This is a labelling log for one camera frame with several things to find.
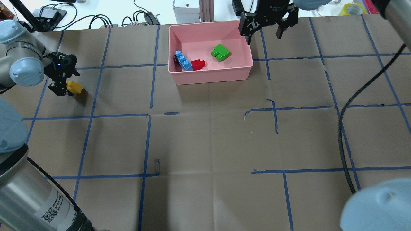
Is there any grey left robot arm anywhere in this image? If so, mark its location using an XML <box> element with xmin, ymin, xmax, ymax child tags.
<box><xmin>0</xmin><ymin>20</ymin><xmax>96</xmax><ymax>231</ymax></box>

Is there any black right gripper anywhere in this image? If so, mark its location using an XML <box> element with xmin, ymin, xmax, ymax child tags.
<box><xmin>232</xmin><ymin>0</ymin><xmax>299</xmax><ymax>45</ymax></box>

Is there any blue toy block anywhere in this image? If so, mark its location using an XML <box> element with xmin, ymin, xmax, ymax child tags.
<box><xmin>174</xmin><ymin>50</ymin><xmax>193</xmax><ymax>71</ymax></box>

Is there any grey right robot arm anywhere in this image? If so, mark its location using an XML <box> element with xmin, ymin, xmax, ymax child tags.
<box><xmin>235</xmin><ymin>15</ymin><xmax>410</xmax><ymax>231</ymax></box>

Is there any black power adapter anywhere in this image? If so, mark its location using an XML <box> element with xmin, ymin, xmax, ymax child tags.
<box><xmin>33</xmin><ymin>6</ymin><xmax>67</xmax><ymax>24</ymax></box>

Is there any white cube device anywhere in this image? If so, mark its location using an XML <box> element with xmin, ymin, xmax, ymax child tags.
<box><xmin>173</xmin><ymin>0</ymin><xmax>200</xmax><ymax>24</ymax></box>

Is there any yellow toy block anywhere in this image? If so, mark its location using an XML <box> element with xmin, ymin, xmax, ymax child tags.
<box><xmin>66</xmin><ymin>81</ymin><xmax>83</xmax><ymax>94</ymax></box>

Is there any green toy block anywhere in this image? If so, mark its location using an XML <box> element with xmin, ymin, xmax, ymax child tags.
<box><xmin>210</xmin><ymin>44</ymin><xmax>231</xmax><ymax>62</ymax></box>

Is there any pink plastic box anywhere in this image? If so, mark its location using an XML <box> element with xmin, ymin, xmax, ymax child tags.
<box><xmin>168</xmin><ymin>20</ymin><xmax>253</xmax><ymax>85</ymax></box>

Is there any red toy block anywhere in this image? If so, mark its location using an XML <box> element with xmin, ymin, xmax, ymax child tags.
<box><xmin>191</xmin><ymin>59</ymin><xmax>206</xmax><ymax>71</ymax></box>

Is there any yellow tape roll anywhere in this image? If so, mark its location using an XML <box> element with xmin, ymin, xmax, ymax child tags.
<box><xmin>338</xmin><ymin>2</ymin><xmax>367</xmax><ymax>16</ymax></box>

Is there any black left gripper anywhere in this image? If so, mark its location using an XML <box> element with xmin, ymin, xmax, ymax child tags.
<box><xmin>43</xmin><ymin>53</ymin><xmax>81</xmax><ymax>96</ymax></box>

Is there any black braided cable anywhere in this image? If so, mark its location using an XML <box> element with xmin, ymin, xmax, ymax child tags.
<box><xmin>338</xmin><ymin>43</ymin><xmax>407</xmax><ymax>194</ymax></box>

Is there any aluminium frame post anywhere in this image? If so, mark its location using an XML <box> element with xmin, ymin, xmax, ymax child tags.
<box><xmin>199</xmin><ymin>0</ymin><xmax>215</xmax><ymax>22</ymax></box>

